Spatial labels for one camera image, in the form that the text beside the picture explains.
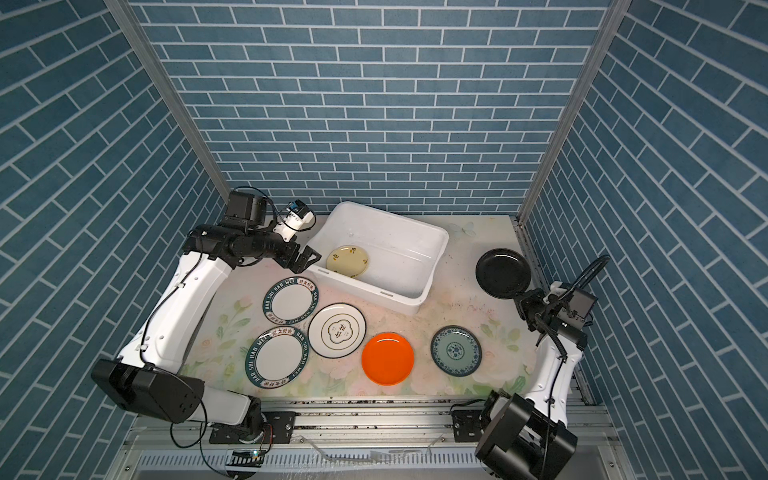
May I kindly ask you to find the yellow plate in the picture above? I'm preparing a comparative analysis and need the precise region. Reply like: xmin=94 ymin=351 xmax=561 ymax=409
xmin=326 ymin=245 xmax=370 ymax=278

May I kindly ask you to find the green patterned plate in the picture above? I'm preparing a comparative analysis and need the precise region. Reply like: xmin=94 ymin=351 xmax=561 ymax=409
xmin=430 ymin=325 xmax=482 ymax=377

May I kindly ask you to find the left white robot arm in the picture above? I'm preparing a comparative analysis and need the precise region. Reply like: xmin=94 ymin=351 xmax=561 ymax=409
xmin=91 ymin=187 xmax=320 ymax=437

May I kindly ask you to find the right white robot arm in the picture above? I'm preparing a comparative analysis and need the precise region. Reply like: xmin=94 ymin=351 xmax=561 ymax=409
xmin=475 ymin=282 xmax=587 ymax=479

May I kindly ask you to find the white plastic bin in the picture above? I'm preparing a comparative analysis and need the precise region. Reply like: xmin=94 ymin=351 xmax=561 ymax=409
xmin=308 ymin=201 xmax=449 ymax=315

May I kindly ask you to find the upper green rimmed white plate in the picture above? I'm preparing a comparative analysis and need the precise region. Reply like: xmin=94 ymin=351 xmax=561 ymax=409
xmin=262 ymin=276 xmax=319 ymax=325

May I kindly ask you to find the green rimmed white plate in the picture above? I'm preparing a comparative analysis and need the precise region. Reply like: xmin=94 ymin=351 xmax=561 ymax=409
xmin=244 ymin=326 xmax=309 ymax=389
xmin=262 ymin=276 xmax=319 ymax=325

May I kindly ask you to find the floral table mat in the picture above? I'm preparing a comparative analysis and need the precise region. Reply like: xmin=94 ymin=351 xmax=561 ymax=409
xmin=173 ymin=214 xmax=574 ymax=398

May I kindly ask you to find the white plate black pattern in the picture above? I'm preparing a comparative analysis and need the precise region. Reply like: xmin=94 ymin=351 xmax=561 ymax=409
xmin=307 ymin=303 xmax=367 ymax=359

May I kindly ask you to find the lower green rimmed white plate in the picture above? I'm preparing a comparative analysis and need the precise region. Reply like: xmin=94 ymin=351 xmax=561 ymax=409
xmin=244 ymin=326 xmax=309 ymax=389

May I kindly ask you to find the orange plate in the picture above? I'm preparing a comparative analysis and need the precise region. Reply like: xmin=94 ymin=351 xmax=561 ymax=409
xmin=361 ymin=332 xmax=415 ymax=386

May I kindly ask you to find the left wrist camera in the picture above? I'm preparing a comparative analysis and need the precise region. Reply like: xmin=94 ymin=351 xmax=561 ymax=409
xmin=273 ymin=200 xmax=316 ymax=242

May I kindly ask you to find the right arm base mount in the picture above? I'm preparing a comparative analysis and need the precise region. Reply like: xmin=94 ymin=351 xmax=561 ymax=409
xmin=450 ymin=408 xmax=491 ymax=443

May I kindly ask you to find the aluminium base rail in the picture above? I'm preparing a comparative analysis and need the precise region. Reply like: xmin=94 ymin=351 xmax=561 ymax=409
xmin=124 ymin=399 xmax=620 ymax=450

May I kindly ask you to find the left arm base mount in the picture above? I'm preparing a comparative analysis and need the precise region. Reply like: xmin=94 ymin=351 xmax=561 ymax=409
xmin=209 ymin=411 xmax=296 ymax=445

